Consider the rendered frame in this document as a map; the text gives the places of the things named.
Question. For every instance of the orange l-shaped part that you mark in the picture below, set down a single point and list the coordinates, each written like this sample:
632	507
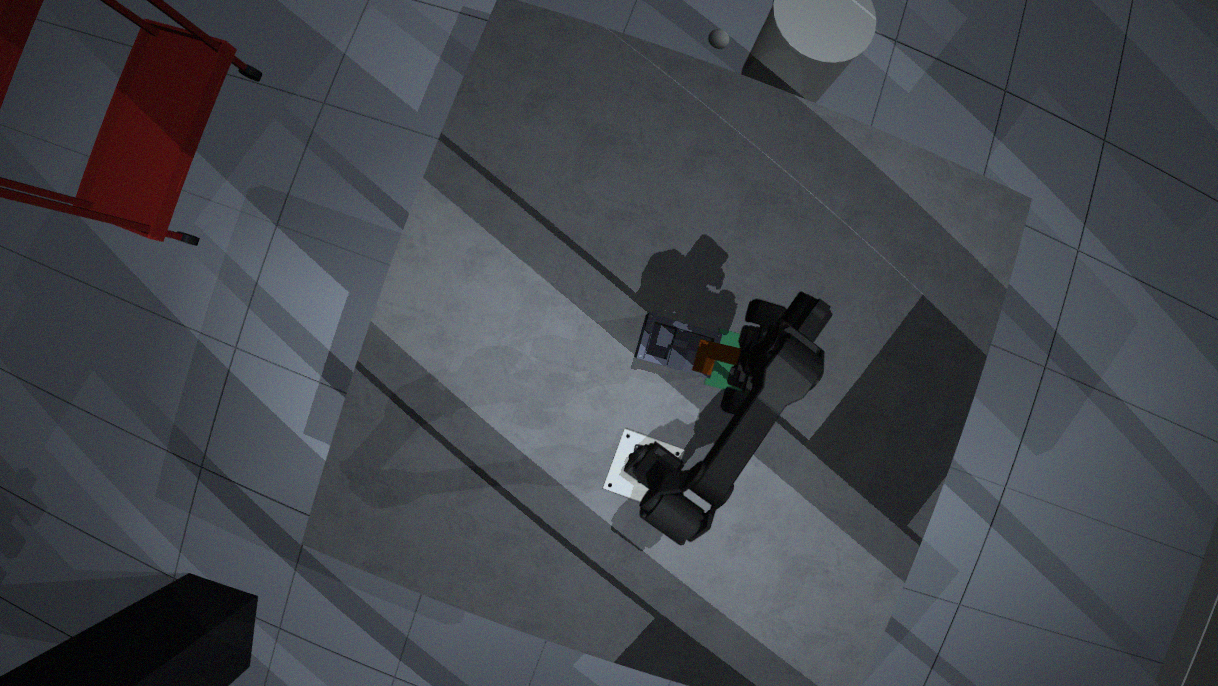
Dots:
709	351

